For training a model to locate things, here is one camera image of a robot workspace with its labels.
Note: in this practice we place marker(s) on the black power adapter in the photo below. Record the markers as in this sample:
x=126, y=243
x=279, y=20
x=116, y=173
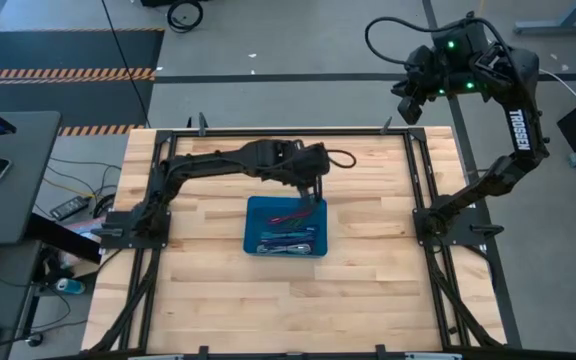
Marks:
x=70, y=207

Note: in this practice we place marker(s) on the teal drink can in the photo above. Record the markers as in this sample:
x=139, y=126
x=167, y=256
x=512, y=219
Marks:
x=70, y=286

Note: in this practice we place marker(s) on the black desk support beam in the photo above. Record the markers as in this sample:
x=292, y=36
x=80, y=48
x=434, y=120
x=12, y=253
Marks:
x=63, y=240

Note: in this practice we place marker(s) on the grey lower desk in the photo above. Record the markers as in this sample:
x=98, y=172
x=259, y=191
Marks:
x=8, y=300

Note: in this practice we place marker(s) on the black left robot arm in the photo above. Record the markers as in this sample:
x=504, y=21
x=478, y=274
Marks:
x=208, y=162

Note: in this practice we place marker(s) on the black hazard-striped floor mat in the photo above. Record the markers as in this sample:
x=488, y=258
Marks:
x=68, y=50

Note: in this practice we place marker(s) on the blue plastic tray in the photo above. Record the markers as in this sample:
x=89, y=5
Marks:
x=258, y=215

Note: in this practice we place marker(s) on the small black frame clamp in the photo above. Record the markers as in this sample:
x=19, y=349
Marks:
x=188, y=123

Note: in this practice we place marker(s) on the grey frame clamp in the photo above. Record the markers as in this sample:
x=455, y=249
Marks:
x=202, y=122

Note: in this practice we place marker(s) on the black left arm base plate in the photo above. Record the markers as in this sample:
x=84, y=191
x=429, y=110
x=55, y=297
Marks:
x=118, y=243

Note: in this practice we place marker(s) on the grey table leg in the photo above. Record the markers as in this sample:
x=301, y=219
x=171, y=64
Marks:
x=558, y=26

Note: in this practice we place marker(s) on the black caster wheel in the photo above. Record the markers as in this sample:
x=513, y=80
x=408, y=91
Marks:
x=34, y=340

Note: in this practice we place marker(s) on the black aluminium table frame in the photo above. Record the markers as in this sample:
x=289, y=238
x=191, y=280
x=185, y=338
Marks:
x=293, y=133

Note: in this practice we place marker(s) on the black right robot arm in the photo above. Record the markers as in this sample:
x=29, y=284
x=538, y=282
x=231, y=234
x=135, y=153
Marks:
x=519, y=130

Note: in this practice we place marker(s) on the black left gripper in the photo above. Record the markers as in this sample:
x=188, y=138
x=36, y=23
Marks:
x=313, y=162

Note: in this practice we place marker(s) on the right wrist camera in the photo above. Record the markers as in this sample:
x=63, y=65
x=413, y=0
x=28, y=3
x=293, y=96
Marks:
x=410, y=111

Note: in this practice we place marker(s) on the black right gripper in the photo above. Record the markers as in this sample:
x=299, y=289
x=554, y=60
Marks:
x=420, y=75

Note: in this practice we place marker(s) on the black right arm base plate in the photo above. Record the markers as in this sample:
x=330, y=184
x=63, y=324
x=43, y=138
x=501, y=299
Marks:
x=468, y=232

